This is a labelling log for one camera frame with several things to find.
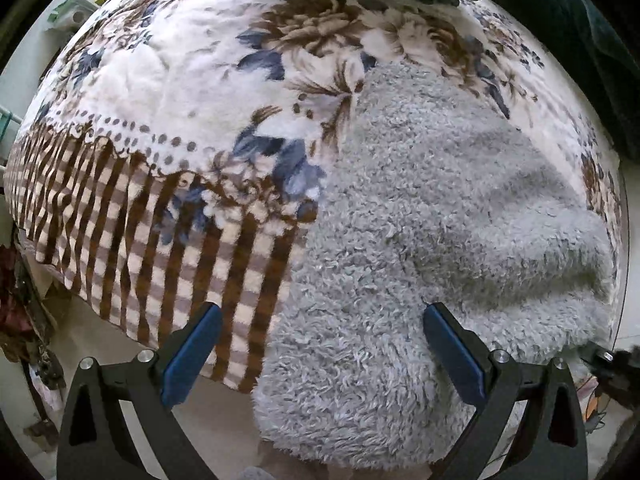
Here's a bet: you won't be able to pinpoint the teal storage cart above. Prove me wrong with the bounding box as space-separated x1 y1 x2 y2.
0 105 23 176

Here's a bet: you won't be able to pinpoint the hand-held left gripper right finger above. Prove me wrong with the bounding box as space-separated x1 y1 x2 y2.
422 302 590 480

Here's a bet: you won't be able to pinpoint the dark red cloth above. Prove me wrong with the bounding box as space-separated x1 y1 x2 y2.
0 245 66 391

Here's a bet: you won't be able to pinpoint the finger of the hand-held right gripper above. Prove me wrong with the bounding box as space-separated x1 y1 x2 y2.
580 344 640 403

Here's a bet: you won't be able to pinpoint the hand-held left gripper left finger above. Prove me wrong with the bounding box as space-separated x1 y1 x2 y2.
56 301 223 480

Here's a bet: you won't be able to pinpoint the floral bed blanket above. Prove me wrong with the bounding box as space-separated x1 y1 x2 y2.
2 0 628 393

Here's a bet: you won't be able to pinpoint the teal plush blanket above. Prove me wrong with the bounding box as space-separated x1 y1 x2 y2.
487 0 636 156

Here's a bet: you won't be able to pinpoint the green-white box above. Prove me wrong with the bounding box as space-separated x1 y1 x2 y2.
47 0 101 28

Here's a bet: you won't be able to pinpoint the grey fluffy pants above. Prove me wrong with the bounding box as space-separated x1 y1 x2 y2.
252 60 618 466

